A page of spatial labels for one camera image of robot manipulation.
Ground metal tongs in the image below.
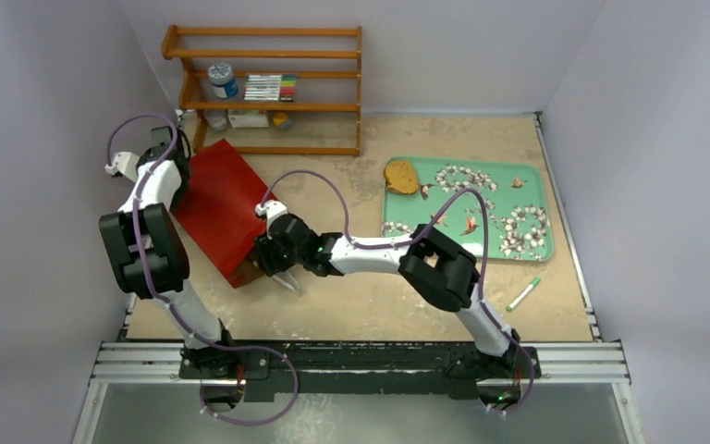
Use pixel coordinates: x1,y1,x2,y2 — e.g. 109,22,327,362
272,271,302,295

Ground red paper bag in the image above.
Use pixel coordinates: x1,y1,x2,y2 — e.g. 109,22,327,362
172,139,267,289

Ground green floral tray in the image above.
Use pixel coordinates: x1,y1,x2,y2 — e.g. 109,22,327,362
381,156,555,262

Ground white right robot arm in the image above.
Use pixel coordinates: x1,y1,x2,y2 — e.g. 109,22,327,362
254,214,520,376

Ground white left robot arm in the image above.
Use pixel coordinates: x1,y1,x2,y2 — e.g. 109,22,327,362
98,126,239,378

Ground wooden shelf rack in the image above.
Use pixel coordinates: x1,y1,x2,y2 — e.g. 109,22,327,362
161,24,363,156

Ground clear plastic bottle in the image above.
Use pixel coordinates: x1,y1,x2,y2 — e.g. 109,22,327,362
203,109,229,131

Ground blue lidded jar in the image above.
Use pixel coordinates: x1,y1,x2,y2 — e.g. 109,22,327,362
207,63,239,99

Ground small white box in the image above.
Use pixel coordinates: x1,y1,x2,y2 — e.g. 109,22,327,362
227,109,270,129

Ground coloured marker set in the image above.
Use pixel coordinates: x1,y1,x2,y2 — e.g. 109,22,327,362
243,73,298,102

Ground yellow grey cube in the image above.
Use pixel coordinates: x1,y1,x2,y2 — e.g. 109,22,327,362
272,112,293,131

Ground white green tipped pen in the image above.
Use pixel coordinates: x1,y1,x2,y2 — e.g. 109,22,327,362
506,277,542,312

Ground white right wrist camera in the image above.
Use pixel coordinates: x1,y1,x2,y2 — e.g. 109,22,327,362
254,200,288,225

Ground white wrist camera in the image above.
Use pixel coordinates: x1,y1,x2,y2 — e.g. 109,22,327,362
254,200,288,225
104,151,140,182

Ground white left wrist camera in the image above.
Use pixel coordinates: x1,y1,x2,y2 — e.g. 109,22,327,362
104,151,140,182

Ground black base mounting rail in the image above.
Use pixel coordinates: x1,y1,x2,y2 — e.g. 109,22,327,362
178,340,542,406

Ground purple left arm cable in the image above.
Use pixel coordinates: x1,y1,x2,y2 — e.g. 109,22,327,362
105,113,300,428

